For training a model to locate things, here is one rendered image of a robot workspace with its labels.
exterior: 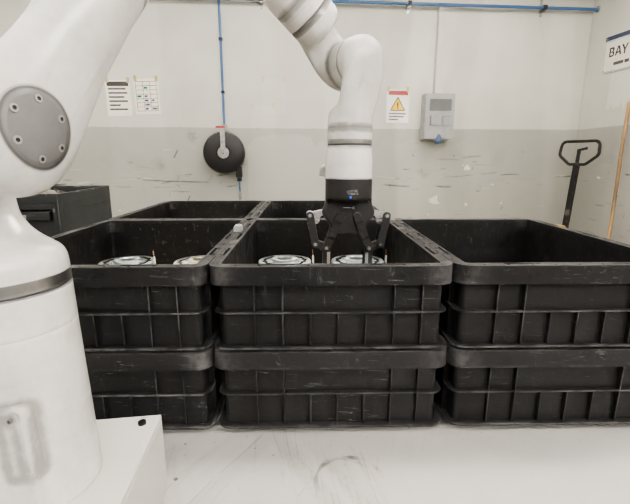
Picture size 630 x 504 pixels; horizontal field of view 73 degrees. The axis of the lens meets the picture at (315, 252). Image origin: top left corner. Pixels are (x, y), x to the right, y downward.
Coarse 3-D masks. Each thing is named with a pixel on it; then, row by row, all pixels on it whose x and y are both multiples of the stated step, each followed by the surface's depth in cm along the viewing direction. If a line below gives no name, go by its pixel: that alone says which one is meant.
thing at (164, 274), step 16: (96, 224) 82; (224, 240) 66; (208, 256) 55; (80, 272) 50; (96, 272) 50; (112, 272) 50; (128, 272) 50; (144, 272) 50; (160, 272) 50; (176, 272) 50; (192, 272) 50; (208, 272) 52
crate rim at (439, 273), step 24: (240, 240) 67; (408, 240) 69; (216, 264) 51; (240, 264) 51; (264, 264) 51; (288, 264) 51; (312, 264) 51; (336, 264) 51; (360, 264) 51; (384, 264) 51; (408, 264) 51; (432, 264) 51
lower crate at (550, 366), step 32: (448, 352) 55; (480, 352) 53; (512, 352) 53; (544, 352) 53; (576, 352) 53; (608, 352) 54; (448, 384) 57; (480, 384) 55; (512, 384) 56; (544, 384) 56; (576, 384) 56; (608, 384) 56; (448, 416) 57; (480, 416) 56; (512, 416) 56; (544, 416) 57; (576, 416) 57; (608, 416) 57
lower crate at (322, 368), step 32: (224, 352) 53; (256, 352) 53; (288, 352) 53; (320, 352) 53; (352, 352) 53; (384, 352) 53; (416, 352) 53; (224, 384) 57; (256, 384) 54; (288, 384) 55; (320, 384) 55; (352, 384) 55; (384, 384) 55; (416, 384) 55; (224, 416) 57; (256, 416) 56; (288, 416) 56; (320, 416) 56; (352, 416) 56; (384, 416) 56; (416, 416) 56
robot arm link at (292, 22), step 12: (264, 0) 57; (276, 0) 56; (288, 0) 55; (300, 0) 55; (312, 0) 56; (276, 12) 57; (288, 12) 56; (300, 12) 56; (312, 12) 56; (288, 24) 58; (300, 24) 57
